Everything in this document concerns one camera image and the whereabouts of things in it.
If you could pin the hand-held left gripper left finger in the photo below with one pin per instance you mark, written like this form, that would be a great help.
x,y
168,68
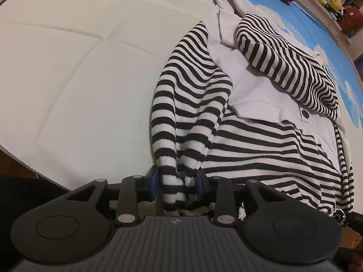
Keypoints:
x,y
155,182

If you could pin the blue printed bedspread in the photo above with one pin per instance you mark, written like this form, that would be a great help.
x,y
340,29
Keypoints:
x,y
71,76

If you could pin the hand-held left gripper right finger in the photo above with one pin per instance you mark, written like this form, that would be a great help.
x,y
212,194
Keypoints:
x,y
200,185

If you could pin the striped hooded sweater white vest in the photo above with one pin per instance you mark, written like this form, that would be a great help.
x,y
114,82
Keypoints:
x,y
255,153

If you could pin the red owl cushion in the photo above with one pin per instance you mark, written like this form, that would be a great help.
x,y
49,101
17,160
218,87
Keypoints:
x,y
353,19

